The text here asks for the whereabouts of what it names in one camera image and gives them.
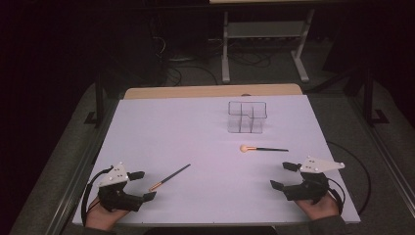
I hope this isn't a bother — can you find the black floor cable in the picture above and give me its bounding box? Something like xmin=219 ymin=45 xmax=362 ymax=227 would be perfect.
xmin=165 ymin=64 xmax=219 ymax=86

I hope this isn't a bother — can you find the person's right hand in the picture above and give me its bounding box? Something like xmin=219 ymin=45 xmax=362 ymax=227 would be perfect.
xmin=294 ymin=194 xmax=341 ymax=221

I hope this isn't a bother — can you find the person's left hand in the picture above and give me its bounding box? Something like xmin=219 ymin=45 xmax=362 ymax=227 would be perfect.
xmin=85 ymin=195 xmax=130 ymax=232

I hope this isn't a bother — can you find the black metal stand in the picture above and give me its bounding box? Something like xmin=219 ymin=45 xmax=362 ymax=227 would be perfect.
xmin=83 ymin=70 xmax=106 ymax=126
xmin=362 ymin=68 xmax=391 ymax=126

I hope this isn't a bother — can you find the round-headed peach makeup brush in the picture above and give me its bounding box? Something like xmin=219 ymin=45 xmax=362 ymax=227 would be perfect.
xmin=239 ymin=144 xmax=290 ymax=154

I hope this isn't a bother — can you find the clear acrylic organizer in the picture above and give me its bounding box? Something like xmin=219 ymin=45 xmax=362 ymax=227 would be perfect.
xmin=227 ymin=100 xmax=268 ymax=134

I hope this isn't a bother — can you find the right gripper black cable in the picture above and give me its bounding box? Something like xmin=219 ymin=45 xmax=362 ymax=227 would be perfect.
xmin=326 ymin=141 xmax=372 ymax=216

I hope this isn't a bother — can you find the thin copper-tipped makeup brush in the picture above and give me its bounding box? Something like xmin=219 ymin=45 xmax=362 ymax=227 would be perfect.
xmin=148 ymin=163 xmax=192 ymax=193

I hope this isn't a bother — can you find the white table cover board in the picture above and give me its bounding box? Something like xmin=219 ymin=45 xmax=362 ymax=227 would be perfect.
xmin=71 ymin=94 xmax=361 ymax=226

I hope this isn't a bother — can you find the white metal frame stand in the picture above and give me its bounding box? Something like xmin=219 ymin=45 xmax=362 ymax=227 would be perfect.
xmin=220 ymin=9 xmax=316 ymax=84

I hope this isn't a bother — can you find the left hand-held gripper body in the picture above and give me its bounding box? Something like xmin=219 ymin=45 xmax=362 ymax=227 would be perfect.
xmin=97 ymin=162 xmax=145 ymax=213

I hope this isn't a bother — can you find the aluminium rail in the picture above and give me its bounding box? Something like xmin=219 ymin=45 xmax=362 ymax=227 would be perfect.
xmin=346 ymin=94 xmax=415 ymax=210
xmin=45 ymin=97 xmax=119 ymax=235

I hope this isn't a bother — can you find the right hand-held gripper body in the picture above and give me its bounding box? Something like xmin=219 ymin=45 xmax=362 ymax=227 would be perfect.
xmin=283 ymin=156 xmax=346 ymax=205

